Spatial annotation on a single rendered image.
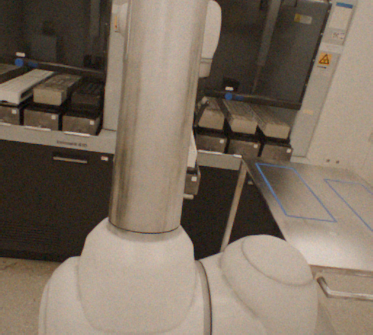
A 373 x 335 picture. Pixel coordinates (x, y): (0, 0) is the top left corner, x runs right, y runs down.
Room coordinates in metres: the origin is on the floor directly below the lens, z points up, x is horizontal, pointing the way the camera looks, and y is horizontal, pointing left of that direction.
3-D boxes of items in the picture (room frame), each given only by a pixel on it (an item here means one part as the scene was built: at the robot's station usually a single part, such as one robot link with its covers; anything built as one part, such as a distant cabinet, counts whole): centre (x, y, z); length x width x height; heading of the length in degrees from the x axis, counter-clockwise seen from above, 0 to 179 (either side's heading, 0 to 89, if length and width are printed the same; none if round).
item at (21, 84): (1.46, 0.79, 0.83); 0.30 x 0.10 x 0.06; 7
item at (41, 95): (1.38, 0.62, 0.85); 0.12 x 0.02 x 0.06; 98
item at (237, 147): (1.72, -0.20, 0.78); 0.73 x 0.14 x 0.09; 7
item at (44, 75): (1.77, 0.83, 0.83); 0.30 x 0.10 x 0.06; 7
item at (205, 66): (1.05, 0.02, 1.13); 0.09 x 0.09 x 0.06
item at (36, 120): (1.61, 0.65, 0.78); 0.73 x 0.14 x 0.09; 7
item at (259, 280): (0.41, -0.15, 0.87); 0.18 x 0.16 x 0.22; 103
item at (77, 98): (1.40, 0.47, 0.85); 0.12 x 0.02 x 0.06; 97
